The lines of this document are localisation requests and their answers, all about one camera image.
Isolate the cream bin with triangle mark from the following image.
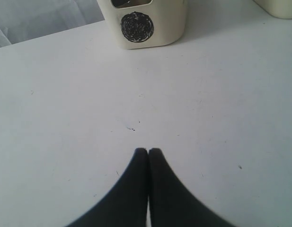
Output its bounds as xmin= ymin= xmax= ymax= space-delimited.
xmin=254 ymin=0 xmax=292 ymax=19

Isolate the cream bin with circle mark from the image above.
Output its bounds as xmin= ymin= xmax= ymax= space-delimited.
xmin=98 ymin=0 xmax=188 ymax=49

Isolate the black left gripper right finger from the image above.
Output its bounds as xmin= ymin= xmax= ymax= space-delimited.
xmin=149 ymin=148 xmax=233 ymax=227

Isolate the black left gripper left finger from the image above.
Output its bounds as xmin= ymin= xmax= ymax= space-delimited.
xmin=68 ymin=148 xmax=149 ymax=227

